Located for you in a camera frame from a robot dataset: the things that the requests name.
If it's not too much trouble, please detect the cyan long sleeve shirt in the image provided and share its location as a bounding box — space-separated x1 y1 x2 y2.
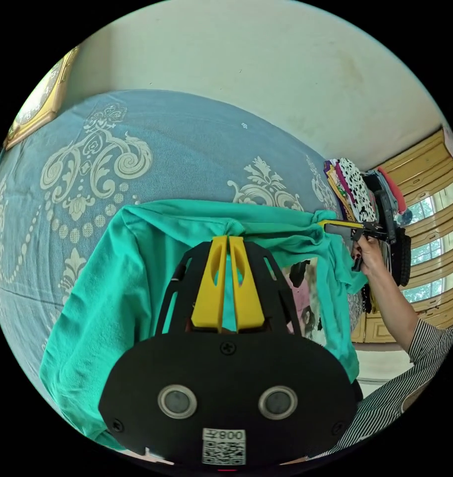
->
39 199 369 452

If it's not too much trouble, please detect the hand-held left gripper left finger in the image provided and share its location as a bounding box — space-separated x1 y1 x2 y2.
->
190 235 228 333

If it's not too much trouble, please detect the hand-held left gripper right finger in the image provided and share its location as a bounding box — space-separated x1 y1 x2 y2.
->
229 236 266 333

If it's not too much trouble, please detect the wooden framed window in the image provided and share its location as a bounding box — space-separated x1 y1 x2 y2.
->
350 128 453 344

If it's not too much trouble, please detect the person's right hand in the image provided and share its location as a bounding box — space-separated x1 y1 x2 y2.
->
351 236 390 279

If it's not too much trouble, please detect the bed with blue patterned sheet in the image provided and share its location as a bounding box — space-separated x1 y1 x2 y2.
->
0 88 363 407

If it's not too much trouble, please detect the person's right forearm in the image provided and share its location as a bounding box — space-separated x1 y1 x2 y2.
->
368 265 423 364

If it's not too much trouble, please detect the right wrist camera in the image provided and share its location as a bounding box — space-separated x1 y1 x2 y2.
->
374 189 398 245

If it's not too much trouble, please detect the pile of clothes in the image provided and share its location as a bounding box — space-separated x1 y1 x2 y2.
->
323 157 414 314

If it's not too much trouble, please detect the gold framed wall clock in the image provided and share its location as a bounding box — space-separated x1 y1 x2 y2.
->
3 46 81 151

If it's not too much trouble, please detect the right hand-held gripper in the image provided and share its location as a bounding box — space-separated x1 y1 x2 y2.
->
317 219 391 272

